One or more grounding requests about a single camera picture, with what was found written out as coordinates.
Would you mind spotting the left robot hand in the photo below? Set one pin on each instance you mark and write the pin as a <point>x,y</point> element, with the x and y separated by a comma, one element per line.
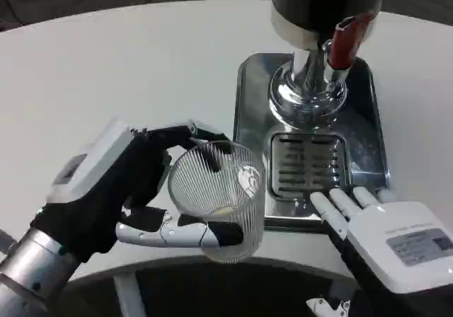
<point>95,203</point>

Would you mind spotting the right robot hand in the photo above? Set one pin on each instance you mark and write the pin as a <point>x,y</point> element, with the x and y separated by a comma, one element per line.
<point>389,257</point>

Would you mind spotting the clear ribbed glass cup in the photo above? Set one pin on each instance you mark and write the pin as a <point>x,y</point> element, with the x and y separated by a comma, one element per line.
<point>226,196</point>

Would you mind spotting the silver left robot forearm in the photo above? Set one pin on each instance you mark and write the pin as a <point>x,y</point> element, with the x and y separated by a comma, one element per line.
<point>32,271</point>

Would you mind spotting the white table leg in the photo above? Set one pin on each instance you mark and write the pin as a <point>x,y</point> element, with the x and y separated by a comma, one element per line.
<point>129,295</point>

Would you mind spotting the steel drain grid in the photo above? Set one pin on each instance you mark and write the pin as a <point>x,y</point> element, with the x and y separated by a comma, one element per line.
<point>304,168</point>

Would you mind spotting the steel drip tray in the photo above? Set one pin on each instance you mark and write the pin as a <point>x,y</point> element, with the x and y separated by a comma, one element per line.
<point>253,119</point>

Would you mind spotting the black steel drink dispenser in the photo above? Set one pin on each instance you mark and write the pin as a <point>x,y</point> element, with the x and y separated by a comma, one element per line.
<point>311,9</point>

